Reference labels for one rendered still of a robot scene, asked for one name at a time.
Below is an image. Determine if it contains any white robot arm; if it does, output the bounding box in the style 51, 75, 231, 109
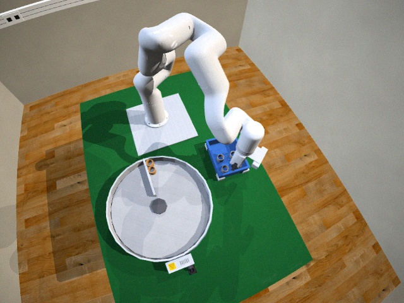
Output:
133, 13, 268, 169

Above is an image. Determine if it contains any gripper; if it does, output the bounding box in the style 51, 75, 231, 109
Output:
230, 148, 247, 171

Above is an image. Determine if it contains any blue crate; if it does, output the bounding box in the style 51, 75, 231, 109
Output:
206, 138, 250, 179

